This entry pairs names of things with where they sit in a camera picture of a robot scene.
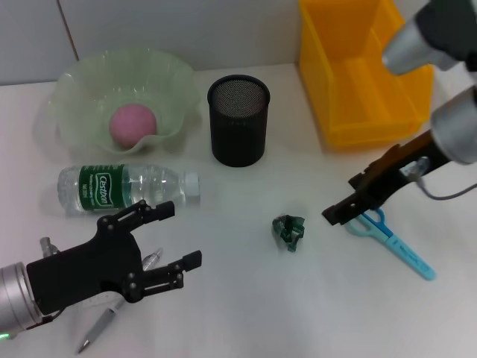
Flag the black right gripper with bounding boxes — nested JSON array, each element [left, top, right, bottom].
[[322, 131, 450, 227]]

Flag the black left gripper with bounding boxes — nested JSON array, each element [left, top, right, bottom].
[[26, 199, 203, 316]]

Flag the blue and teal scissors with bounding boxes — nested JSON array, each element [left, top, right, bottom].
[[346, 208, 437, 281]]

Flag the clear green-label water bottle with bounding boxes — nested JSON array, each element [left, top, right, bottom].
[[57, 163, 202, 217]]

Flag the pink toy peach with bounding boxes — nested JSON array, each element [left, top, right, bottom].
[[109, 104, 158, 149]]

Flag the silver retractable pen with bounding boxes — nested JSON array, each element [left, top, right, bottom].
[[76, 248, 165, 354]]

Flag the black mesh pen holder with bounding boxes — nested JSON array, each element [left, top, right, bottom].
[[206, 75, 271, 168]]

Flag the translucent green fruit plate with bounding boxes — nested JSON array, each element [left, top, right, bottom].
[[50, 45, 202, 156]]

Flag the silver plug connector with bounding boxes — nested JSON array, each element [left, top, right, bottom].
[[39, 236, 60, 258], [404, 156, 429, 184]]

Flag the yellow plastic storage bin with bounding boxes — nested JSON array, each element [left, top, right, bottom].
[[297, 0, 435, 148]]

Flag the thin grey cable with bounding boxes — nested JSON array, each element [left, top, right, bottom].
[[419, 178, 474, 201]]

